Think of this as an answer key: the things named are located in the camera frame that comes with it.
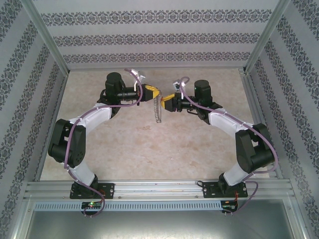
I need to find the silver oval keyring holder plate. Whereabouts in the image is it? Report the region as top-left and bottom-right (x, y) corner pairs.
(153, 96), (163, 124)

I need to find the right controller board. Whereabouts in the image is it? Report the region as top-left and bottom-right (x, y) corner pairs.
(222, 200), (239, 211)

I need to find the grey sheet metal panel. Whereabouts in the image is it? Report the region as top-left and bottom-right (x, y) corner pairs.
(24, 209), (307, 239)

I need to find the left controller board green light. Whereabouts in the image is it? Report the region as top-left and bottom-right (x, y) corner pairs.
(81, 201), (103, 210)

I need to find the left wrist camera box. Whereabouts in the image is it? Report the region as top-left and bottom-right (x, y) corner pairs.
(131, 69), (147, 83)

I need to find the right aluminium side rail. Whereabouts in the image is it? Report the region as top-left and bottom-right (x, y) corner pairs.
(239, 69), (285, 180)

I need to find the aluminium side rail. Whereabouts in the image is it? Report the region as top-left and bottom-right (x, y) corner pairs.
(34, 71), (70, 181)
(239, 69), (285, 180)

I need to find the left aluminium side rail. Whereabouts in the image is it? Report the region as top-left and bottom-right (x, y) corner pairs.
(34, 71), (70, 181)

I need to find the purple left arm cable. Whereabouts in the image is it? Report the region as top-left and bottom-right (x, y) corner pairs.
(63, 67), (146, 216)

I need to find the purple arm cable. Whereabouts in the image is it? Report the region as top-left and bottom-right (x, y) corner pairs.
(63, 67), (146, 216)
(178, 76), (279, 215)

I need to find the left aluminium frame post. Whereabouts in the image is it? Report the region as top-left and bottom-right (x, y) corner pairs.
(19, 0), (70, 74)

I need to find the aluminium frame post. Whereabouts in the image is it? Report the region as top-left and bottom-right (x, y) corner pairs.
(244, 0), (291, 73)
(19, 0), (70, 74)

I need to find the right aluminium frame post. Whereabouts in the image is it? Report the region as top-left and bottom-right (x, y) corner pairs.
(244, 0), (291, 73)

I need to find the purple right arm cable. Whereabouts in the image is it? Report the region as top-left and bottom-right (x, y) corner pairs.
(178, 76), (279, 215)

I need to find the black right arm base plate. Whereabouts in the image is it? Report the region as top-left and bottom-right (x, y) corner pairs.
(201, 181), (249, 199)

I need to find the grey slotted cable duct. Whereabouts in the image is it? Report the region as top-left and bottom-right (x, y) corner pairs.
(33, 201), (222, 211)

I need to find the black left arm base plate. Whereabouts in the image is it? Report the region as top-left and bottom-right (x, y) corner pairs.
(69, 183), (115, 200)

